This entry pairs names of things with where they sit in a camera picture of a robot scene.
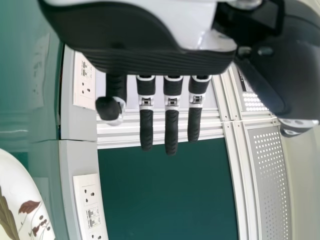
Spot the plate with brown leaf pattern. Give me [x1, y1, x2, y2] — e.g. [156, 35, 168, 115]
[0, 148, 56, 240]

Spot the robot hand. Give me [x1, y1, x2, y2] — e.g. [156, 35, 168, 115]
[37, 0, 320, 156]

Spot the ribbed aluminium rail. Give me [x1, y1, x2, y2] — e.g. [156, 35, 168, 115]
[96, 106, 227, 151]

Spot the pale grey cable duct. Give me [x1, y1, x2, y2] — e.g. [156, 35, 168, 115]
[59, 44, 98, 141]
[57, 139, 111, 240]

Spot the white aluminium frame post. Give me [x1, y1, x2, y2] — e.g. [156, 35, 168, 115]
[219, 67, 253, 240]

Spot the white socket panel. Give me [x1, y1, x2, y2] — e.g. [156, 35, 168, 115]
[72, 51, 97, 110]
[72, 173, 109, 240]

